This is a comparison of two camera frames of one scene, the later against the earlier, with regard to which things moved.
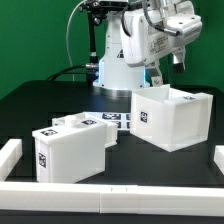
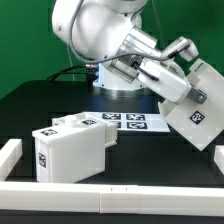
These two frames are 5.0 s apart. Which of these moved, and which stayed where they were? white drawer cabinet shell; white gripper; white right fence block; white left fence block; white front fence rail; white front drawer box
Moved: white gripper; white drawer cabinet shell
Stayed: white front drawer box; white left fence block; white front fence rail; white right fence block
